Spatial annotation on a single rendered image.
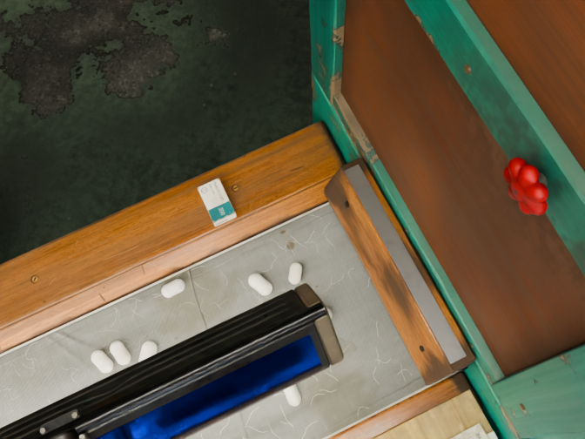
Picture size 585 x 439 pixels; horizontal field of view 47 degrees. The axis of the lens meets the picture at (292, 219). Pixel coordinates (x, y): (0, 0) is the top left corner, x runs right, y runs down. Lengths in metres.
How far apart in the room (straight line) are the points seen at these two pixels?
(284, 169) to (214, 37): 1.11
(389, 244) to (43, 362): 0.51
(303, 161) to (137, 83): 1.10
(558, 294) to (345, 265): 0.44
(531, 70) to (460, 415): 0.55
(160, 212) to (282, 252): 0.19
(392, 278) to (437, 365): 0.12
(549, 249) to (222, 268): 0.54
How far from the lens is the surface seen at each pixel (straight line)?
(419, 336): 0.86
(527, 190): 0.48
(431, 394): 0.92
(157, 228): 0.99
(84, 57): 2.12
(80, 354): 1.00
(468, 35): 0.51
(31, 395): 1.02
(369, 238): 0.88
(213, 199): 0.97
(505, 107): 0.50
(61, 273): 1.01
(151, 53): 2.07
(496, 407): 0.88
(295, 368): 0.61
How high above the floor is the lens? 1.67
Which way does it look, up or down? 70 degrees down
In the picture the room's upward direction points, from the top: 7 degrees counter-clockwise
